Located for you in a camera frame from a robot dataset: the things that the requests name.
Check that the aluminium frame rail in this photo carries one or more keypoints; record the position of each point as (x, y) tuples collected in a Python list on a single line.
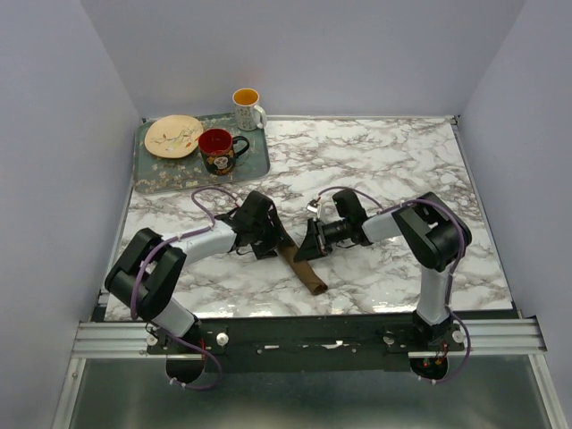
[(490, 337)]

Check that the black skull mug red inside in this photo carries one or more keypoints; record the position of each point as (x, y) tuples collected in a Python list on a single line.
[(220, 150)]

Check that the white mug orange inside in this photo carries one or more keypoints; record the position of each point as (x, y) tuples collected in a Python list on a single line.
[(249, 115)]

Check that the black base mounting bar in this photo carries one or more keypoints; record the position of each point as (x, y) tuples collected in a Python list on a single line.
[(391, 342)]

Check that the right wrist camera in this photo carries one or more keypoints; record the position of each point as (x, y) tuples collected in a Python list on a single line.
[(314, 207)]

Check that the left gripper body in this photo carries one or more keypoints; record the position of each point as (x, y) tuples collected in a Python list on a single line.
[(266, 238)]

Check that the beige floral plate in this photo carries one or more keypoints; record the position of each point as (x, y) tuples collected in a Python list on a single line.
[(174, 136)]

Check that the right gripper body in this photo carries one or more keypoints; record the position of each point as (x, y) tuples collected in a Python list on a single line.
[(323, 235)]

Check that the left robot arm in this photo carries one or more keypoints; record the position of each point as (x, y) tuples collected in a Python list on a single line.
[(145, 274)]

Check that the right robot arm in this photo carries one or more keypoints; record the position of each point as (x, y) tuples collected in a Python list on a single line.
[(437, 238)]

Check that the brown cloth napkin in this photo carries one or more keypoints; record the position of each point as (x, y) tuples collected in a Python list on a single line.
[(303, 270)]

